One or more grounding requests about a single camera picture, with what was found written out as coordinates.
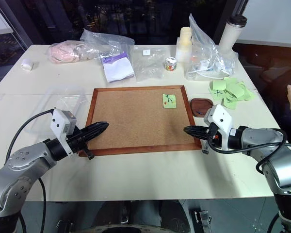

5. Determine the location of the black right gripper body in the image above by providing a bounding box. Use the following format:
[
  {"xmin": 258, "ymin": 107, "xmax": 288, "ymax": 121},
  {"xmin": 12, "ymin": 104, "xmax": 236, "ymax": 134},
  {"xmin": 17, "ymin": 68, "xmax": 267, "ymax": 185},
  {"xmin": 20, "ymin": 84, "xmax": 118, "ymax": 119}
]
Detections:
[{"xmin": 200, "ymin": 123, "xmax": 221, "ymax": 154}]

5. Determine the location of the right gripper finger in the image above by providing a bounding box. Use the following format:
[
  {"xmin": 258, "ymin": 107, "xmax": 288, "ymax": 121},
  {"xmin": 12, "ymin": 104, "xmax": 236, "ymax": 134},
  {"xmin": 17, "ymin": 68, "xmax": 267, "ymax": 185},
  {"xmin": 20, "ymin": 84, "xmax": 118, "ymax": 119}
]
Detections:
[
  {"xmin": 183, "ymin": 125, "xmax": 206, "ymax": 134},
  {"xmin": 185, "ymin": 131, "xmax": 207, "ymax": 141}
]

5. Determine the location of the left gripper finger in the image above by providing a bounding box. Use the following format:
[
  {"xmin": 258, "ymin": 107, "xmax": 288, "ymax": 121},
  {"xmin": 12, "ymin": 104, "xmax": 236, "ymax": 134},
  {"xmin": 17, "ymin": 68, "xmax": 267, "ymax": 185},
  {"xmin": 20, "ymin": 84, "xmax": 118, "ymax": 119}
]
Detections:
[
  {"xmin": 83, "ymin": 121, "xmax": 110, "ymax": 136},
  {"xmin": 81, "ymin": 128, "xmax": 105, "ymax": 145}
]

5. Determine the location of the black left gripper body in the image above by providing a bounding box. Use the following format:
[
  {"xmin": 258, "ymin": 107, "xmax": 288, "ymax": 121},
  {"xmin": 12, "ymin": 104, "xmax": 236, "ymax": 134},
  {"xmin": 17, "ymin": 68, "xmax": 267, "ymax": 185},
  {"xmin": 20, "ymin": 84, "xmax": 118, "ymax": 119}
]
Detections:
[{"xmin": 65, "ymin": 128, "xmax": 96, "ymax": 161}]

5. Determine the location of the wood-framed cork board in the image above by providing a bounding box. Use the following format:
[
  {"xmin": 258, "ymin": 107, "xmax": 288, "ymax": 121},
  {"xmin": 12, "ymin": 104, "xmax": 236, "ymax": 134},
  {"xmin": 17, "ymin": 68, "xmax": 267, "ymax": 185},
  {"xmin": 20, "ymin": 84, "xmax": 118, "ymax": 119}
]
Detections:
[{"xmin": 78, "ymin": 84, "xmax": 202, "ymax": 158}]

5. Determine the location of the green sticky note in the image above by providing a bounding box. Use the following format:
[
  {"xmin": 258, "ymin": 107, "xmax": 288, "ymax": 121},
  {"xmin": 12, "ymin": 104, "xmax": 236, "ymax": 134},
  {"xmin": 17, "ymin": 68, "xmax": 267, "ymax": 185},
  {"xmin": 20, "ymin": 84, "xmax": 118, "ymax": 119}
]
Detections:
[{"xmin": 162, "ymin": 93, "xmax": 178, "ymax": 109}]

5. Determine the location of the small jar of pins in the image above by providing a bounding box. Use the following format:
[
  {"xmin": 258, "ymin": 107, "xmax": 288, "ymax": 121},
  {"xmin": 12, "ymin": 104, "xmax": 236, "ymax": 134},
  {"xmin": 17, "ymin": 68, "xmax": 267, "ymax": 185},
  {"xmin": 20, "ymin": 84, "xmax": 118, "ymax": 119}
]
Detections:
[{"xmin": 164, "ymin": 57, "xmax": 178, "ymax": 72}]

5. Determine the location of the dark wooden dish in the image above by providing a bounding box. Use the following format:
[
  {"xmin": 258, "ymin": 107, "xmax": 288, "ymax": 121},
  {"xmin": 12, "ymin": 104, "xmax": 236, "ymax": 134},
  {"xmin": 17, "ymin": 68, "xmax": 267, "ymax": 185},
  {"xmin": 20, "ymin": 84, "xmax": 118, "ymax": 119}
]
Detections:
[{"xmin": 189, "ymin": 98, "xmax": 214, "ymax": 118}]

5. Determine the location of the heap of green paper notes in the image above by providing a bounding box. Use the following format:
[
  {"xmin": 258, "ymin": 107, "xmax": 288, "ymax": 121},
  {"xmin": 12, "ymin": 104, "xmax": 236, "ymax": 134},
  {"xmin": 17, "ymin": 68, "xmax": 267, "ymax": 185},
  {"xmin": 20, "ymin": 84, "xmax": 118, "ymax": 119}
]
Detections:
[{"xmin": 222, "ymin": 77, "xmax": 256, "ymax": 110}]

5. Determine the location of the white and purple packet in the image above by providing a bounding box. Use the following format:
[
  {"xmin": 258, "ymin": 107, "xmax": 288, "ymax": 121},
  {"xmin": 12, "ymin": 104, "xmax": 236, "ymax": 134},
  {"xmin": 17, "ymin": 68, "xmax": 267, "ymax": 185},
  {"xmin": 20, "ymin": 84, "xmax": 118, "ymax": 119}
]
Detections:
[{"xmin": 100, "ymin": 54, "xmax": 136, "ymax": 84}]

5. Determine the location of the large clear bag with items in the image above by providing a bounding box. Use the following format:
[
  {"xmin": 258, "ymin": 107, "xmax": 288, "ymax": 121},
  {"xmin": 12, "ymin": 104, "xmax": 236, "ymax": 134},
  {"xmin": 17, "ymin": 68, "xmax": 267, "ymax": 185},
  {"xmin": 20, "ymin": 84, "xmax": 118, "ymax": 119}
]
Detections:
[{"xmin": 185, "ymin": 13, "xmax": 239, "ymax": 81}]

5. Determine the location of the flat labelled zip bag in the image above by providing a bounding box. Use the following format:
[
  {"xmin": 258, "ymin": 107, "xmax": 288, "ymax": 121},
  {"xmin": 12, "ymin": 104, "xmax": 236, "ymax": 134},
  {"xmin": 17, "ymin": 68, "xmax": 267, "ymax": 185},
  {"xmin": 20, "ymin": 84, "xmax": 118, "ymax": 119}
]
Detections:
[{"xmin": 131, "ymin": 46, "xmax": 178, "ymax": 82}]

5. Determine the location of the pink item in bag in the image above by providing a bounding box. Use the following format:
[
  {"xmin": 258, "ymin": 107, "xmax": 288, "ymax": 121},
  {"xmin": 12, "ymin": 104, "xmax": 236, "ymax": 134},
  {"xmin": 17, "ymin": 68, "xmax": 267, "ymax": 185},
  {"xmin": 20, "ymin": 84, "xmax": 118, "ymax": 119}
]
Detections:
[{"xmin": 48, "ymin": 41, "xmax": 88, "ymax": 65}]

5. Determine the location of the crumpled clear plastic bag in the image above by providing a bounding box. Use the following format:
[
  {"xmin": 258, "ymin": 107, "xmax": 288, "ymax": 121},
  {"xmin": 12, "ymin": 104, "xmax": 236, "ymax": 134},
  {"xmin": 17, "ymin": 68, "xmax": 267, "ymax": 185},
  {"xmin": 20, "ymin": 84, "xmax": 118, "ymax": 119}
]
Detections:
[{"xmin": 80, "ymin": 29, "xmax": 135, "ymax": 61}]

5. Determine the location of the stack of cream cups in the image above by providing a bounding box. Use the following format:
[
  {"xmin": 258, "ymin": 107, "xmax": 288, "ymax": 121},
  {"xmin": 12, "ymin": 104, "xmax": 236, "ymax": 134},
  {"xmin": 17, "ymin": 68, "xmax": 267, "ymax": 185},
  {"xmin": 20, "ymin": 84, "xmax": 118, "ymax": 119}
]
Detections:
[{"xmin": 176, "ymin": 27, "xmax": 193, "ymax": 64}]

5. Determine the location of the white tape roll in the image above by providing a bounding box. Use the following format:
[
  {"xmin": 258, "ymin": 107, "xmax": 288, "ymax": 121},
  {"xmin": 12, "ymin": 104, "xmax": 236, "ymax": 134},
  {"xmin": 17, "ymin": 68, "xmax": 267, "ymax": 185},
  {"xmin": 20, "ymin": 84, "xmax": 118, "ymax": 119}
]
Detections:
[{"xmin": 21, "ymin": 58, "xmax": 33, "ymax": 71}]

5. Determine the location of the person's dark clothing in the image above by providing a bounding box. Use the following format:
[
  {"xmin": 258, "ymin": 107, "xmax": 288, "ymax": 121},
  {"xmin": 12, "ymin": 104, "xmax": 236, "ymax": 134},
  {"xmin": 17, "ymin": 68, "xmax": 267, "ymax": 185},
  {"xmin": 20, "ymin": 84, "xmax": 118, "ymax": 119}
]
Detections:
[{"xmin": 232, "ymin": 43, "xmax": 291, "ymax": 146}]

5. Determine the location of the white tumbler with black lid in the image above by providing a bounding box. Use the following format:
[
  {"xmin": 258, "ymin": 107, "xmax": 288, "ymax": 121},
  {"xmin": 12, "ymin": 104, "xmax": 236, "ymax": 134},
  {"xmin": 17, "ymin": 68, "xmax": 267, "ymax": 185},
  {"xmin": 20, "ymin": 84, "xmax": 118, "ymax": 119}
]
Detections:
[{"xmin": 219, "ymin": 15, "xmax": 248, "ymax": 51}]

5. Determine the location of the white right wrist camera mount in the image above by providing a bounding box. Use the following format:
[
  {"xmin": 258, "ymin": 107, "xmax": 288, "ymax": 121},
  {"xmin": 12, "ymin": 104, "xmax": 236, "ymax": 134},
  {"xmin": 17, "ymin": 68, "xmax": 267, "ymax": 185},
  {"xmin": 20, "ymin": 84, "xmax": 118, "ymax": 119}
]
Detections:
[{"xmin": 203, "ymin": 104, "xmax": 234, "ymax": 151}]

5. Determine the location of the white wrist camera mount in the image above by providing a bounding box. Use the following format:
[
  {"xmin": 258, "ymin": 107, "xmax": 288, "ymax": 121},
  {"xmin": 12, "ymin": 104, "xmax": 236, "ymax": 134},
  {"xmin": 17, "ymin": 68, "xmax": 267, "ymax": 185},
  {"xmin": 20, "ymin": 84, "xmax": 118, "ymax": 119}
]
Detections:
[
  {"xmin": 49, "ymin": 109, "xmax": 77, "ymax": 159},
  {"xmin": 203, "ymin": 104, "xmax": 234, "ymax": 151}
]

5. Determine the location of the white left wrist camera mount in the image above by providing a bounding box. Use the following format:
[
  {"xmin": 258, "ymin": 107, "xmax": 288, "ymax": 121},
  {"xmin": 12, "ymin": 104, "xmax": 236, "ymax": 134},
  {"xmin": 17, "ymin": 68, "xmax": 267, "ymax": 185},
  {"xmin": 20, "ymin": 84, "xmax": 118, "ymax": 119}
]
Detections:
[{"xmin": 49, "ymin": 109, "xmax": 77, "ymax": 159}]

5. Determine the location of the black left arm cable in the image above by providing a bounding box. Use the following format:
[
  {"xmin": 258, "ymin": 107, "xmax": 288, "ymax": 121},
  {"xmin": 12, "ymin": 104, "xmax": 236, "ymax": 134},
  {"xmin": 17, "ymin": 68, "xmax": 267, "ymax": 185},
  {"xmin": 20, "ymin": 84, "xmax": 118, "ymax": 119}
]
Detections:
[{"xmin": 5, "ymin": 109, "xmax": 55, "ymax": 233}]

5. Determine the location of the metal table leg bracket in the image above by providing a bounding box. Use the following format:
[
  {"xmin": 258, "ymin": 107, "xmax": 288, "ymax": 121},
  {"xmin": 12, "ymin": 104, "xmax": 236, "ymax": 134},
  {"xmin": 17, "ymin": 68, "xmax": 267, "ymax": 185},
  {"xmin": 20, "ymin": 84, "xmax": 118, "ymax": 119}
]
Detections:
[{"xmin": 193, "ymin": 209, "xmax": 213, "ymax": 233}]

